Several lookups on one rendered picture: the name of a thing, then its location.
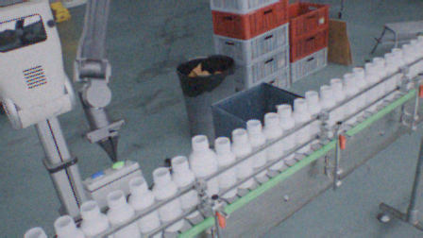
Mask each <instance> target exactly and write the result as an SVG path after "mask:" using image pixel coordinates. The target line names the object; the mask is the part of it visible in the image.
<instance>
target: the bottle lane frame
mask: <svg viewBox="0 0 423 238"><path fill-rule="evenodd" d="M414 96H415V89H413V90H411V91H410V92H408V93H406V94H405V95H402V96H401V97H400V98H399V99H396V101H395V102H393V103H390V104H389V106H386V107H384V108H383V109H382V110H378V112H376V113H375V114H372V116H370V117H369V118H365V120H364V121H362V122H359V125H356V127H352V128H351V129H350V130H348V131H345V133H346V134H347V135H350V136H352V137H353V139H352V141H350V140H349V139H346V143H345V149H340V168H342V170H343V174H342V175H341V180H342V179H344V178H345V177H347V175H349V174H350V173H352V172H354V170H356V169H357V168H359V167H360V166H361V165H363V164H364V163H365V162H368V161H369V160H370V159H372V158H373V157H374V156H375V155H377V154H378V153H380V152H381V151H382V150H383V149H385V147H387V146H389V145H390V144H391V143H393V142H394V141H396V140H397V139H399V138H400V136H402V135H404V134H405V133H406V132H408V126H406V125H404V124H403V123H402V122H401V117H402V114H404V111H402V109H403V105H404V104H406V106H407V107H406V112H407V113H409V114H412V107H413V103H414ZM416 115H417V116H418V120H417V121H416V122H415V125H416V126H417V124H419V123H420V122H422V121H423V97H420V96H419V100H418V104H417V112H416ZM334 151H335V139H334V140H332V141H330V142H329V143H328V144H326V145H322V147H320V148H319V149H317V150H313V153H312V154H310V155H309V156H307V155H305V154H304V155H305V156H306V158H303V159H302V160H301V161H297V163H296V164H293V165H292V166H289V165H287V164H286V165H287V166H288V169H285V170H284V171H282V172H280V171H279V174H278V175H276V176H274V177H273V178H269V180H268V181H266V182H265V183H264V184H260V183H259V182H258V183H259V184H260V186H258V187H257V188H255V189H254V190H249V189H247V188H246V189H247V190H248V193H247V194H246V195H244V196H238V195H237V196H238V199H237V200H235V201H234V202H232V203H228V205H227V207H225V208H224V209H225V212H226V213H227V214H229V215H230V219H229V220H227V219H226V218H225V221H226V225H225V227H224V228H223V237H224V238H261V237H262V236H263V235H265V234H266V233H267V232H269V231H270V230H273V229H274V227H276V226H277V225H279V224H280V223H282V222H283V221H285V220H286V219H288V218H289V217H290V216H292V215H293V214H295V213H296V212H298V211H299V210H300V209H301V208H303V207H305V206H306V205H307V204H309V203H310V202H312V201H313V200H314V199H316V198H317V197H319V196H321V194H324V193H325V192H326V191H327V190H328V189H329V188H330V187H331V182H332V181H333V179H331V178H328V175H326V166H328V164H327V163H326V155H328V154H329V153H330V164H331V165H332V166H334ZM226 203H227V201H226ZM202 216H203V217H204V220H203V221H201V222H200V223H199V224H197V225H194V224H192V223H190V224H191V225H192V227H191V228H190V229H187V230H186V231H184V232H183V233H181V231H178V236H177V237H176V238H213V237H212V228H214V227H215V224H214V217H212V216H210V217H205V216H204V215H202Z"/></svg>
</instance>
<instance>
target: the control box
mask: <svg viewBox="0 0 423 238"><path fill-rule="evenodd" d="M123 163H124V164H123V165H122V166H119V167H117V168H113V166H112V167H111V168H108V169H106V170H105V171H102V172H103V175H101V176H100V177H97V178H92V177H89V178H85V179H83V180H82V181H81V185H82V187H83V189H84V191H85V193H86V196H87V198H88V200H89V201H95V202H96V203H97V205H98V208H99V209H100V210H102V209H103V208H106V207H107V206H108V199H107V195H108V194H109V193H110V192H113V191H115V190H120V191H122V192H123V193H124V195H125V197H126V196H130V195H131V192H130V188H129V182H130V181H131V180H132V179H134V178H142V177H143V174H142V172H141V169H140V167H139V164H138V163H137V162H134V161H123Z"/></svg>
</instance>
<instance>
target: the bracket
mask: <svg viewBox="0 0 423 238"><path fill-rule="evenodd" d="M400 73H401V74H403V76H402V77H401V78H400V81H401V82H402V83H400V84H399V85H398V91H399V92H405V91H406V90H407V86H408V85H405V84H404V83H406V82H411V83H413V84H414V88H415V96H414V103H413V107H412V114H409V113H407V112H406V107H407V106H406V104H404V105H403V109H402V111H404V114H402V117H401V122H402V123H403V124H404V125H406V126H408V134H409V135H413V134H414V131H416V126H415V122H416V121H417V120H418V116H417V115H416V112H417V104H418V100H419V96H420V97H423V78H422V75H423V74H417V79H416V80H414V79H409V77H408V76H406V75H407V74H409V73H410V67H405V66H403V67H400ZM405 114H407V115H409V116H410V118H409V120H410V124H406V123H405V122H404V118H405ZM317 115H318V121H320V122H322V123H321V124H320V130H322V131H320V132H319V133H317V134H316V135H318V139H317V140H318V141H321V142H324V141H326V140H327V139H328V138H329V134H328V133H327V132H325V131H326V130H329V131H330V132H332V138H333V139H335V151H334V166H332V165H331V164H330V153H329V154H328V155H326V163H327V164H328V166H326V175H328V178H330V179H333V181H332V182H331V187H333V189H332V190H333V191H338V187H340V186H341V185H342V181H341V175H342V174H343V170H342V168H340V149H345V143H346V139H349V140H350V141H352V139H353V137H352V136H350V135H347V134H346V133H345V128H344V127H343V122H340V121H338V122H336V128H332V127H329V124H328V123H326V121H327V120H329V119H330V114H329V113H327V112H325V111H321V112H320V113H317ZM164 162H165V163H164ZM164 162H160V166H161V167H165V168H167V169H168V171H169V172H170V175H171V174H172V173H173V172H174V171H173V169H172V163H171V159H165V160H164ZM330 167H332V168H334V170H332V173H331V174H332V175H333V177H331V176H330ZM193 185H194V187H195V188H194V190H195V191H196V192H197V193H198V194H197V200H198V201H200V203H198V204H197V205H196V206H197V211H198V212H199V213H201V214H202V215H204V214H206V213H209V214H210V215H211V216H212V217H214V224H215V227H214V228H212V237H213V238H214V236H215V238H224V237H223V228H224V227H225V225H226V221H225V218H226V219H227V220H229V219H230V215H229V214H227V213H226V212H225V209H224V203H223V201H221V199H219V196H218V195H212V196H211V200H210V199H209V195H208V194H206V193H205V192H204V191H206V190H208V189H209V188H208V184H207V182H206V181H205V180H204V179H202V178H201V179H198V180H197V181H196V182H194V183H193Z"/></svg>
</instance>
